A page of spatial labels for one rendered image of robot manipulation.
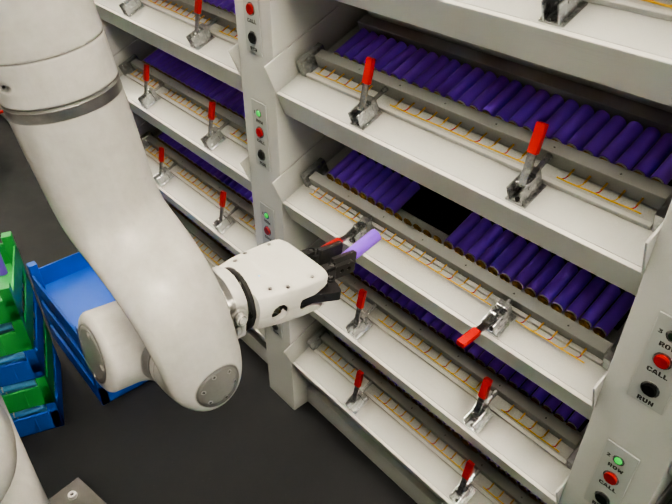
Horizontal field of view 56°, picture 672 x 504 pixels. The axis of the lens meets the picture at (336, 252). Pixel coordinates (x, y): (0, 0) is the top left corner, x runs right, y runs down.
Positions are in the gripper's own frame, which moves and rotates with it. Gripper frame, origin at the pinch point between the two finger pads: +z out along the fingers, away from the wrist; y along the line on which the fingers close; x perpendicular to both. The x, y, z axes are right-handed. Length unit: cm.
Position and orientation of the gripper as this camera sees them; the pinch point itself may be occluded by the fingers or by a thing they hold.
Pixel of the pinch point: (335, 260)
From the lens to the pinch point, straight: 80.1
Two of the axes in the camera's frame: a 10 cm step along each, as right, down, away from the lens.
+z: 7.4, -2.8, 6.1
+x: -1.0, 8.5, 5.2
